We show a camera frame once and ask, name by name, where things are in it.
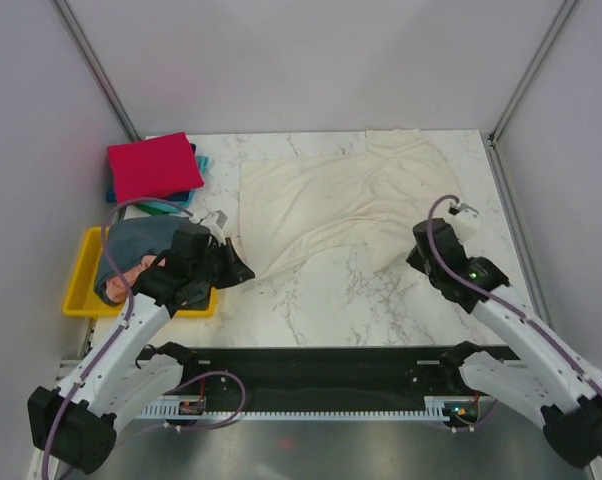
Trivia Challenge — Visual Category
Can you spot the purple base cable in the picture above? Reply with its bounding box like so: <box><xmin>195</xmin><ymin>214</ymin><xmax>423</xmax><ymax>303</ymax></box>
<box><xmin>443</xmin><ymin>394</ymin><xmax>502</xmax><ymax>434</ymax></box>
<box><xmin>115</xmin><ymin>369</ymin><xmax>252</xmax><ymax>441</ymax></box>

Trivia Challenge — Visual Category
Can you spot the left aluminium frame post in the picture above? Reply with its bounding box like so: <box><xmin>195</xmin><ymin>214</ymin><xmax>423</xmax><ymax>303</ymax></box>
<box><xmin>51</xmin><ymin>0</ymin><xmax>141</xmax><ymax>141</ymax></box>

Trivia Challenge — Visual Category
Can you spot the cream white t shirt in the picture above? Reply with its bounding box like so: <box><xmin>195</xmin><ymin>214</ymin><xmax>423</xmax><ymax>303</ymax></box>
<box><xmin>238</xmin><ymin>130</ymin><xmax>460</xmax><ymax>278</ymax></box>

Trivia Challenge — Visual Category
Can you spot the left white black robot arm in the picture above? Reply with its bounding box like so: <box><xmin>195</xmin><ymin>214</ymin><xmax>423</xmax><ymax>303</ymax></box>
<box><xmin>27</xmin><ymin>220</ymin><xmax>254</xmax><ymax>479</ymax></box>

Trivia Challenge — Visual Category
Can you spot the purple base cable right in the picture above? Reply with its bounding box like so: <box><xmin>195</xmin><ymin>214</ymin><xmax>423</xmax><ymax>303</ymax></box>
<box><xmin>443</xmin><ymin>394</ymin><xmax>502</xmax><ymax>434</ymax></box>

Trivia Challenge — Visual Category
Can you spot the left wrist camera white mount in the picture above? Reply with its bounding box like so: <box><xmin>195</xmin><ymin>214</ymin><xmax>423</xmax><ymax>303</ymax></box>
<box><xmin>190</xmin><ymin>210</ymin><xmax>227</xmax><ymax>245</ymax></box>

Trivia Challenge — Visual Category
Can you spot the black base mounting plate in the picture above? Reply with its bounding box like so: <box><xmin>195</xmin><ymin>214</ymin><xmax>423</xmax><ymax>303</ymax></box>
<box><xmin>161</xmin><ymin>342</ymin><xmax>479</xmax><ymax>411</ymax></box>

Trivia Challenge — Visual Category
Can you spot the folded navy blue t shirt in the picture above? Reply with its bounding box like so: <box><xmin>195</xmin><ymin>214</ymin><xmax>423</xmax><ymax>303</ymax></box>
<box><xmin>105</xmin><ymin>143</ymin><xmax>203</xmax><ymax>203</ymax></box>

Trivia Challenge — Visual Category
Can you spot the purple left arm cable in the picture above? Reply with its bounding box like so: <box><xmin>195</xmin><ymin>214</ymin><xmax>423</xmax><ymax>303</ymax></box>
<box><xmin>40</xmin><ymin>199</ymin><xmax>202</xmax><ymax>480</ymax></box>

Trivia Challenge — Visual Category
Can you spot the grey blue t shirt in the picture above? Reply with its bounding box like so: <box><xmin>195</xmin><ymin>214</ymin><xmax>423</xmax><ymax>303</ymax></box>
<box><xmin>94</xmin><ymin>216</ymin><xmax>209</xmax><ymax>307</ymax></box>

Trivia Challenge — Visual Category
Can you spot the right aluminium frame post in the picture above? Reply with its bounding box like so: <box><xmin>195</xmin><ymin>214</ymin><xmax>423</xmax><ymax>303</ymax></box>
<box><xmin>485</xmin><ymin>0</ymin><xmax>581</xmax><ymax>149</ymax></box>

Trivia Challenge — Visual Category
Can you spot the folded magenta t shirt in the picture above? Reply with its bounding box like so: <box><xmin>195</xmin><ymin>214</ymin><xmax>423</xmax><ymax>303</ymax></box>
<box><xmin>107</xmin><ymin>132</ymin><xmax>205</xmax><ymax>203</ymax></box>

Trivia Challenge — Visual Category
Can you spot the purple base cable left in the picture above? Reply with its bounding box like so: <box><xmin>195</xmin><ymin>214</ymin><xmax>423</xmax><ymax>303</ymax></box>
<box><xmin>115</xmin><ymin>369</ymin><xmax>252</xmax><ymax>441</ymax></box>

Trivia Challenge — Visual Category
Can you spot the yellow plastic tray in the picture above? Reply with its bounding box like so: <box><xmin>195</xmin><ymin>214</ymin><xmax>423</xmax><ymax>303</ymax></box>
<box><xmin>62</xmin><ymin>225</ymin><xmax>219</xmax><ymax>320</ymax></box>

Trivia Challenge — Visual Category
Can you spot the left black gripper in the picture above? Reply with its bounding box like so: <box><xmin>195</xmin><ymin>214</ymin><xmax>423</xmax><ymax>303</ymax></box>
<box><xmin>190</xmin><ymin>237</ymin><xmax>254</xmax><ymax>290</ymax></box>

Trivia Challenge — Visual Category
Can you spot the aluminium extrusion rail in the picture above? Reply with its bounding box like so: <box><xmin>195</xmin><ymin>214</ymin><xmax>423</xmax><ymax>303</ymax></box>
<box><xmin>26</xmin><ymin>359</ymin><xmax>85</xmax><ymax>479</ymax></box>

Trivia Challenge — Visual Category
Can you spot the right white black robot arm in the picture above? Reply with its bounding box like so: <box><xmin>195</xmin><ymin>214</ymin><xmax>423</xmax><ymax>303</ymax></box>
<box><xmin>407</xmin><ymin>218</ymin><xmax>602</xmax><ymax>468</ymax></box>

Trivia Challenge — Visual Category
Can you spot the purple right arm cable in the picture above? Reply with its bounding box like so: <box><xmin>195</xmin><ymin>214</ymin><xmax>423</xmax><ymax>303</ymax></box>
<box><xmin>427</xmin><ymin>194</ymin><xmax>602</xmax><ymax>421</ymax></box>

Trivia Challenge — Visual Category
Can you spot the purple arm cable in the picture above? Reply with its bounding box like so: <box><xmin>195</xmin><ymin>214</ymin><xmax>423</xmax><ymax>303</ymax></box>
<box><xmin>40</xmin><ymin>199</ymin><xmax>202</xmax><ymax>480</ymax></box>
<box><xmin>427</xmin><ymin>194</ymin><xmax>602</xmax><ymax>421</ymax></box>

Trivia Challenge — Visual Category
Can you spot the aluminium frame post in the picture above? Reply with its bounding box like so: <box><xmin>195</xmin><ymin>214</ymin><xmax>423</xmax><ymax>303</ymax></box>
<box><xmin>51</xmin><ymin>0</ymin><xmax>141</xmax><ymax>141</ymax></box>
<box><xmin>485</xmin><ymin>0</ymin><xmax>581</xmax><ymax>149</ymax></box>

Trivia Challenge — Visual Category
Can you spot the white slotted cable duct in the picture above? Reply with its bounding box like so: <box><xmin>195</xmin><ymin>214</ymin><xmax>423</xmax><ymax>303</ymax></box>
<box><xmin>136</xmin><ymin>396</ymin><xmax>497</xmax><ymax>426</ymax></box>

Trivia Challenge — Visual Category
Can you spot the folded green t shirt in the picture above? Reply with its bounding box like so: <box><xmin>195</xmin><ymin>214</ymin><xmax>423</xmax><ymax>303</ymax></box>
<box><xmin>135</xmin><ymin>204</ymin><xmax>169</xmax><ymax>216</ymax></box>

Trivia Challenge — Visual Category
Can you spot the folded turquoise t shirt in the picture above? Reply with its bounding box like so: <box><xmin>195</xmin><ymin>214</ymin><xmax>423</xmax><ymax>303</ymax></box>
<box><xmin>141</xmin><ymin>155</ymin><xmax>210</xmax><ymax>214</ymax></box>

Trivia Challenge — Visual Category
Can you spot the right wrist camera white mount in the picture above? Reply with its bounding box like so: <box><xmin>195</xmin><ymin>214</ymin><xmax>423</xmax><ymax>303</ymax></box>
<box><xmin>448</xmin><ymin>202</ymin><xmax>481</xmax><ymax>244</ymax></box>

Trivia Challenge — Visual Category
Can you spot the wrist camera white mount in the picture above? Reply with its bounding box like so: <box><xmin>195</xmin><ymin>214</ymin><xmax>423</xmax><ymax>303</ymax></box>
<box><xmin>190</xmin><ymin>210</ymin><xmax>227</xmax><ymax>245</ymax></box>
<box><xmin>448</xmin><ymin>202</ymin><xmax>481</xmax><ymax>244</ymax></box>

